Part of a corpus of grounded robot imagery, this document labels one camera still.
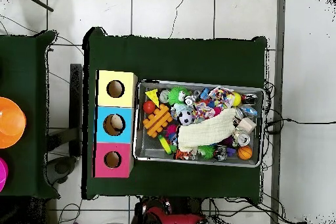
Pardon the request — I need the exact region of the wooden box with three holes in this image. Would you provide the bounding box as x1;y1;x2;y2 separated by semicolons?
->
93;70;138;179

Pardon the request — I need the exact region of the orange plastic building block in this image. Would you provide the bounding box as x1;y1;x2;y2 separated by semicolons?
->
142;103;173;139

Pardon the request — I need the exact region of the green fuzzy toy with eyes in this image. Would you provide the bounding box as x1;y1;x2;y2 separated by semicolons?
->
167;86;192;105

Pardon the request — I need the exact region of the black and white soccer ball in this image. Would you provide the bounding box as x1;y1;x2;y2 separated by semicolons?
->
178;110;194;126

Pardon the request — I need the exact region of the red ball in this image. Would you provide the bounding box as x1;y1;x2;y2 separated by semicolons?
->
142;101;157;114

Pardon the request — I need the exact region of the yellow cheese wedge toy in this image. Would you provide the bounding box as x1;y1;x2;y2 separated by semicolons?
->
145;88;160;107

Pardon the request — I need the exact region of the cream waffle cloth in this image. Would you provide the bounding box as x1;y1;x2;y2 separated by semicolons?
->
177;108;238;152

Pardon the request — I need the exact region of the crushed silver can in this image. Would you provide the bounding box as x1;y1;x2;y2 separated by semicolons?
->
234;129;252;148

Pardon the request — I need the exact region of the plain wooden block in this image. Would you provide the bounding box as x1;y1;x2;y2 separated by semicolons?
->
237;117;257;135

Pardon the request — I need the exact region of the small orange basketball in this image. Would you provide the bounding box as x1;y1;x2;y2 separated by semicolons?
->
237;145;253;161

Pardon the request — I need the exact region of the side table with green cloth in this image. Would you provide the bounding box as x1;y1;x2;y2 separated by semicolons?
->
0;30;58;200

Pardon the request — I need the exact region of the orange bowl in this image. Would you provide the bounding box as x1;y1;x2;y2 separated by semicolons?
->
0;97;27;149

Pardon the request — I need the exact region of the black rod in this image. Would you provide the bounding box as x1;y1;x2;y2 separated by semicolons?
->
14;0;54;13

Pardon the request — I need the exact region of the pink bowl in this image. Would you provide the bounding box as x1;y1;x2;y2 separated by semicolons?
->
0;157;9;192

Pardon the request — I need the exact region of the wire mesh bin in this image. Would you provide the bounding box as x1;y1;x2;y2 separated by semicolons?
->
133;80;265;168

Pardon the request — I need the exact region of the black power cable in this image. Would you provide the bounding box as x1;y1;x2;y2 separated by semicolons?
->
264;118;336;131

